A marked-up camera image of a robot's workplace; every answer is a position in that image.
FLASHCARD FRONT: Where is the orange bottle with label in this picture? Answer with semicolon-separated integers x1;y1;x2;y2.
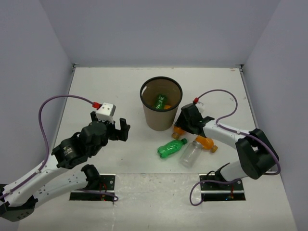
171;126;186;140

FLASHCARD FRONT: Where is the clear plastic bottle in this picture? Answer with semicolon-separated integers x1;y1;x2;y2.
180;141;203;168

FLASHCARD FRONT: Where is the green bottle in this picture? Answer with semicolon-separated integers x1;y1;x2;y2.
157;138;188;158
154;94;167;110

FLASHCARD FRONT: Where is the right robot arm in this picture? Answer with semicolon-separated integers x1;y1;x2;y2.
175;103;279;189

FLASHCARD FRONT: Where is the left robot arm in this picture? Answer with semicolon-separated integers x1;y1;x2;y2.
0;112;130;222

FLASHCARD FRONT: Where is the brown cardboard bin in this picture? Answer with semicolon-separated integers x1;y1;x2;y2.
140;77;183;131

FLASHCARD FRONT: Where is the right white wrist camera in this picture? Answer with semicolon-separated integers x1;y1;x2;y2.
193;97;205;111

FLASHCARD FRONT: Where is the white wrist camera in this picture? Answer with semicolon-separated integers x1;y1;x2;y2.
95;103;116;124
193;97;205;111

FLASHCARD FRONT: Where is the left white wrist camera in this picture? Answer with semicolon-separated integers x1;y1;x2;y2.
95;103;116;124

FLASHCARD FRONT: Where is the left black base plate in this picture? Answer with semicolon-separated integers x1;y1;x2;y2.
69;173;117;203

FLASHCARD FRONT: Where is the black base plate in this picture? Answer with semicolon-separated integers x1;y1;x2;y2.
69;173;117;203
200;180;246;202

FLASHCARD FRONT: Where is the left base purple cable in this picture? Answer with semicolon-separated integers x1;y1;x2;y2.
72;189;119;202

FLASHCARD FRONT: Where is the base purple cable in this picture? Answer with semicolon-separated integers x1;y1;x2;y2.
72;189;119;202
189;180;231;206

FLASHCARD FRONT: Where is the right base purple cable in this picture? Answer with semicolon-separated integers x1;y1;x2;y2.
189;180;231;206

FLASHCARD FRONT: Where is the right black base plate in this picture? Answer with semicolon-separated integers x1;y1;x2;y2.
200;180;246;202

